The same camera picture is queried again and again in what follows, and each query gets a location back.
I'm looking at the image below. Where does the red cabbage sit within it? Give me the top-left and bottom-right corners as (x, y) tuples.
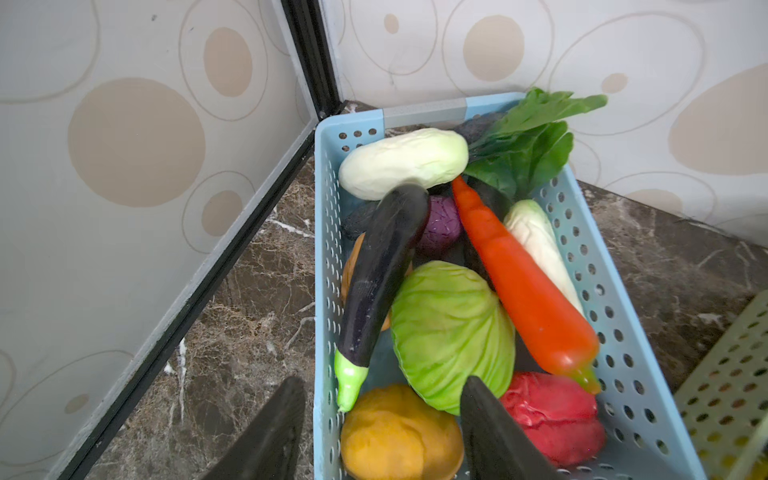
(500, 372), (606, 467)

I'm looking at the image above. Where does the purple cabbage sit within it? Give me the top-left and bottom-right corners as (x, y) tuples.
(416, 195), (462, 256)

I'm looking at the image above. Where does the green leafy vegetable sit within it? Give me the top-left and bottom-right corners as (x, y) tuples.
(464, 88), (608, 201)

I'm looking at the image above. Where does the dark purple eggplant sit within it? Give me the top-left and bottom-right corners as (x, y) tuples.
(334, 183), (430, 412)

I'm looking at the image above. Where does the green cabbage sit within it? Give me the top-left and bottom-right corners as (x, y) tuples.
(390, 261), (516, 416)

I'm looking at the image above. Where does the orange potato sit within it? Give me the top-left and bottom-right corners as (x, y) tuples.
(340, 384), (464, 479)

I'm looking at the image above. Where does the blue plastic basket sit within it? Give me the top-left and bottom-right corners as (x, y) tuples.
(313, 92), (705, 479)

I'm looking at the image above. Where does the white chinese cabbage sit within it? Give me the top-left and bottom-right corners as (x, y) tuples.
(503, 199), (584, 315)

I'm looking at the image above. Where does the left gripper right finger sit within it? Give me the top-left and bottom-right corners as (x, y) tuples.
(460, 376), (561, 480)

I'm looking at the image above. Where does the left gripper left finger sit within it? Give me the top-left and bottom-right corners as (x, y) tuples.
(204, 376), (306, 480)

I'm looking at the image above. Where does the green plastic basket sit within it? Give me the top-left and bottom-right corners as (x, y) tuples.
(674, 291), (767, 479)

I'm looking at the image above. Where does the white radish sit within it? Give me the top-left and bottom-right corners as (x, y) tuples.
(338, 128), (469, 201)

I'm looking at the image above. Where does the orange-red carrot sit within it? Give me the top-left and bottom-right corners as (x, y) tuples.
(452, 177), (601, 395)

